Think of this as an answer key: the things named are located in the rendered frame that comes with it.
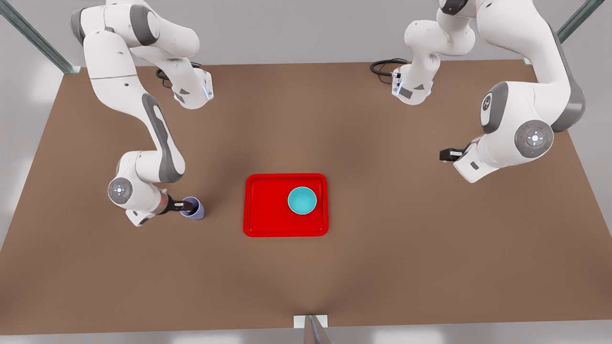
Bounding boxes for purple cup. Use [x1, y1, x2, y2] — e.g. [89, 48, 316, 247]
[180, 196, 206, 221]

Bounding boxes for teal bowl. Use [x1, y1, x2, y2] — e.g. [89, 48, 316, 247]
[287, 186, 318, 215]

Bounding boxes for red tray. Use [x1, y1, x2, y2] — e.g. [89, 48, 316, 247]
[243, 173, 329, 237]

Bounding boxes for black cable loop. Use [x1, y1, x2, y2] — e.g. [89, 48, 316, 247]
[370, 58, 410, 87]
[155, 62, 203, 89]

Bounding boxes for silver frame post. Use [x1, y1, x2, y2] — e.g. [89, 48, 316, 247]
[523, 0, 606, 66]
[0, 0, 82, 75]
[293, 314, 331, 344]

